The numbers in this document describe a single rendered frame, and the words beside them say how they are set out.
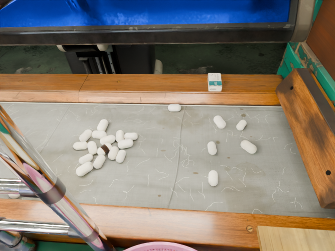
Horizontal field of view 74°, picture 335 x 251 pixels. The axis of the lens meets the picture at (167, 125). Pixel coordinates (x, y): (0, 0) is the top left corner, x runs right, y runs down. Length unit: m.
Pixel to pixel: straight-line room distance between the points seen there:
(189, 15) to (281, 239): 0.34
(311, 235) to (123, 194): 0.32
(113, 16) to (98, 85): 0.46
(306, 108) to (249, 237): 0.27
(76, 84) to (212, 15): 0.55
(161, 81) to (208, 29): 0.45
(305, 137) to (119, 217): 0.37
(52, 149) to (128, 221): 0.28
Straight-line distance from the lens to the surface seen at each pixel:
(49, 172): 0.22
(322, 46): 0.61
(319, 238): 0.44
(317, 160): 0.46
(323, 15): 0.63
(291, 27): 0.25
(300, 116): 0.51
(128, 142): 0.51
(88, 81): 0.72
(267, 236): 0.41
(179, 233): 0.40
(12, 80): 0.86
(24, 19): 0.29
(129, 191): 0.47
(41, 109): 0.73
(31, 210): 0.49
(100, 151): 0.52
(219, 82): 0.63
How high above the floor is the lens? 1.15
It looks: 47 degrees down
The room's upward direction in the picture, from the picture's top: 4 degrees counter-clockwise
